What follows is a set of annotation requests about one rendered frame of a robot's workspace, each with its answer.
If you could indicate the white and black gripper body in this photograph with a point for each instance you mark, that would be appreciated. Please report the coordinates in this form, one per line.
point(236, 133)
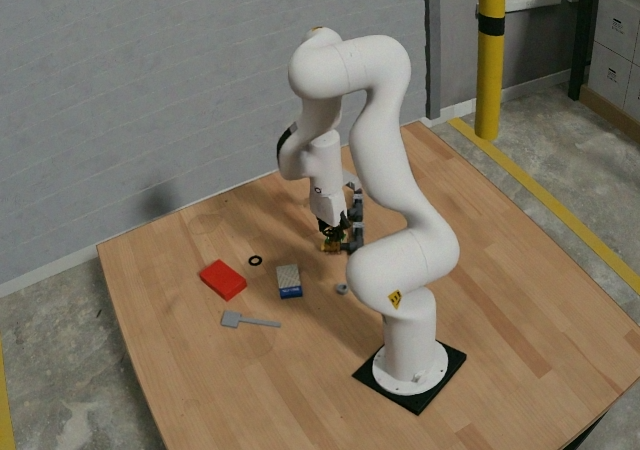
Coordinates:
point(328, 207)

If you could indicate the red rectangular block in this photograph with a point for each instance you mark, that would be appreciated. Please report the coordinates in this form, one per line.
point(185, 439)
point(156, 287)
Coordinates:
point(223, 280)

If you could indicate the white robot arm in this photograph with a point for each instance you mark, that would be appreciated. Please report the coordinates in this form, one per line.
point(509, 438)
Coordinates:
point(383, 275)

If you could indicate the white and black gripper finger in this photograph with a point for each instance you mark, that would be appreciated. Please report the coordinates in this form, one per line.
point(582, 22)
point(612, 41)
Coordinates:
point(320, 223)
point(338, 230)

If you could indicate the dark grey pipe with metal clamp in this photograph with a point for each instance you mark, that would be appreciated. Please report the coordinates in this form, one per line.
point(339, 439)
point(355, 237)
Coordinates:
point(357, 213)

